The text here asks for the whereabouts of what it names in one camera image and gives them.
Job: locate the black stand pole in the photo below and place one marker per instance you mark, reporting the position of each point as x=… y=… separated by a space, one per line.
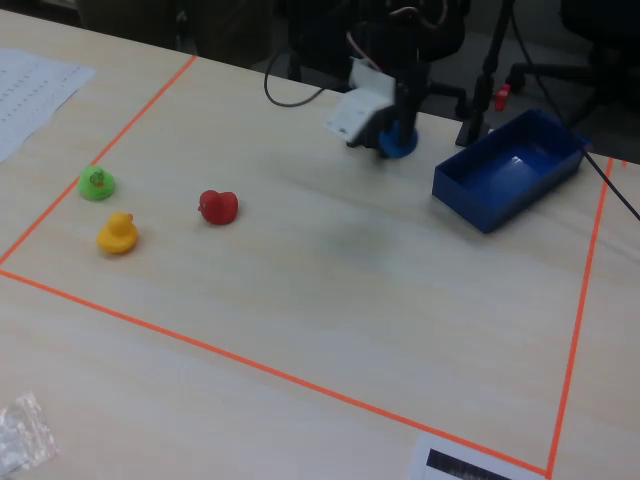
x=482 y=85

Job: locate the printed white paper sheet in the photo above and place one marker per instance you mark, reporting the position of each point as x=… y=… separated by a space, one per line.
x=30 y=95

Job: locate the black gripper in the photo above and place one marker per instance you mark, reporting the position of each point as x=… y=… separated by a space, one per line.
x=403 y=111

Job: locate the red rubber duck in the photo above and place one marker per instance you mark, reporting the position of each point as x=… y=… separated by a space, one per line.
x=218 y=206

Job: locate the clear plastic bag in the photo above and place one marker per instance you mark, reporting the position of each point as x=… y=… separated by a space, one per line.
x=22 y=440

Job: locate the blue plastic box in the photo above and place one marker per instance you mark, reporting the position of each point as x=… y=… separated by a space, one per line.
x=510 y=172

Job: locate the blue rubber duck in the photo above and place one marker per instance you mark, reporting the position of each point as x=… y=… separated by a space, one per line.
x=397 y=142

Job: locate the black office chair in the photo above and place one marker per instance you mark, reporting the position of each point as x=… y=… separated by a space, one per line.
x=575 y=55

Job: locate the yellow rubber duck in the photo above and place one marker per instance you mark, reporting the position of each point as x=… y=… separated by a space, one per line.
x=117 y=234

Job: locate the red clamp knob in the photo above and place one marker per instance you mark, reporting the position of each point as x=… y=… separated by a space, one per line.
x=501 y=96

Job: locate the orange tape line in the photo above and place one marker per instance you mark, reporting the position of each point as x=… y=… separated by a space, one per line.
x=100 y=155
x=275 y=371
x=580 y=320

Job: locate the white label with black bar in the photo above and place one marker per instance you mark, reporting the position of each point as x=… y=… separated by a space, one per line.
x=465 y=462

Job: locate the green rubber duck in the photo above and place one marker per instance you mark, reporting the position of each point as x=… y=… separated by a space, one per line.
x=96 y=183

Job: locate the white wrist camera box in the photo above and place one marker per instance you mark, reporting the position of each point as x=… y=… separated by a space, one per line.
x=365 y=102

